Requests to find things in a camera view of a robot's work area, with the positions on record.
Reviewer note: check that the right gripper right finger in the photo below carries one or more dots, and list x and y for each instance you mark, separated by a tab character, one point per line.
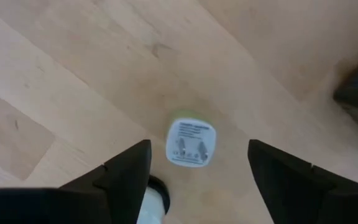
297	193

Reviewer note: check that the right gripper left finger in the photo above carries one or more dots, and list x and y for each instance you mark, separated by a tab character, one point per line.
113	193

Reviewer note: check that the white sand hourglass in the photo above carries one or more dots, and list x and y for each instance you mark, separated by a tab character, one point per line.
152	205

